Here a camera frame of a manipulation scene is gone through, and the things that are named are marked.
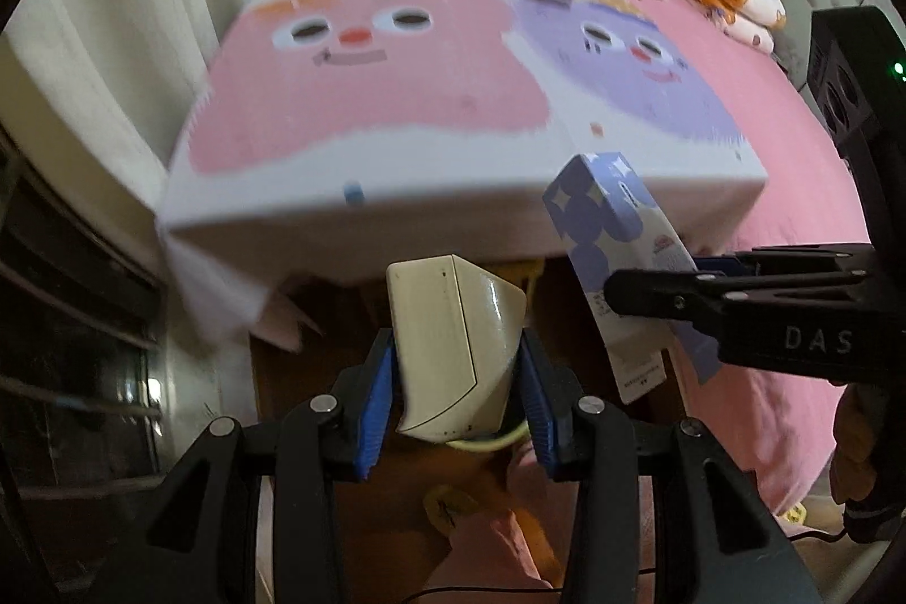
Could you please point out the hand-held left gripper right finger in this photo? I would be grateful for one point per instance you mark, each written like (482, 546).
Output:
(541, 427)

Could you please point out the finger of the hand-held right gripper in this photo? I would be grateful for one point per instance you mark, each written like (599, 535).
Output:
(651, 292)
(800, 259)

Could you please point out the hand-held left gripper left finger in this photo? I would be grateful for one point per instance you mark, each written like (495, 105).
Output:
(371, 427)

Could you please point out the yellow-rimmed bin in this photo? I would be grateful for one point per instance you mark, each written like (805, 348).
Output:
(488, 443)

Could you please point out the purple and white carton box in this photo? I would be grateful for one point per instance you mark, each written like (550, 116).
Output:
(609, 222)

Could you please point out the cream plastic box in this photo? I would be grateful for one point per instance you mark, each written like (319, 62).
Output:
(453, 349)

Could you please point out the person's right hand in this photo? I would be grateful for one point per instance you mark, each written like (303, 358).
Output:
(855, 441)

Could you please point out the yellow slipper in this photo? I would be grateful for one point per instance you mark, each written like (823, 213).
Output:
(794, 512)
(449, 501)

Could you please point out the person's pink trouser leg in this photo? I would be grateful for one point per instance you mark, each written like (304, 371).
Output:
(481, 547)

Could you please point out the white bed base board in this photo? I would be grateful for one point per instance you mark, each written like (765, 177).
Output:
(283, 314)

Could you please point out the pink bed sheet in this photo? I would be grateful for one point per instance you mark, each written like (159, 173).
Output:
(778, 116)

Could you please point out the printed cartoon blanket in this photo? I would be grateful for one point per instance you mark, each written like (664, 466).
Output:
(425, 80)

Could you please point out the dark window railing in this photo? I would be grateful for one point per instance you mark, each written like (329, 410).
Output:
(71, 328)

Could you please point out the yellow wooden frame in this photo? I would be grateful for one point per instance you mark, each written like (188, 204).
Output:
(527, 275)

